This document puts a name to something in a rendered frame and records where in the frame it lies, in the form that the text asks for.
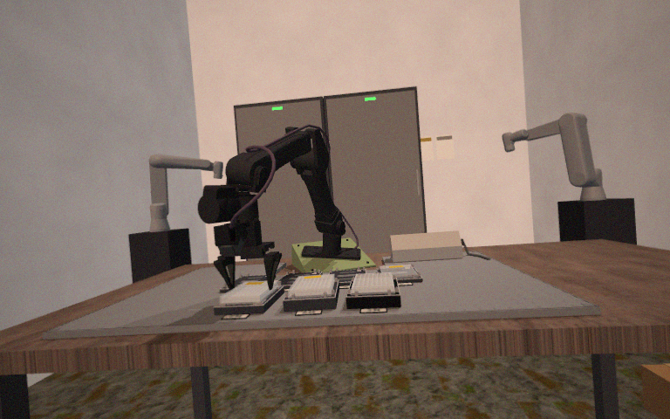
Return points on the white control panel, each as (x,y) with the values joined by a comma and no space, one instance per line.
(427,246)

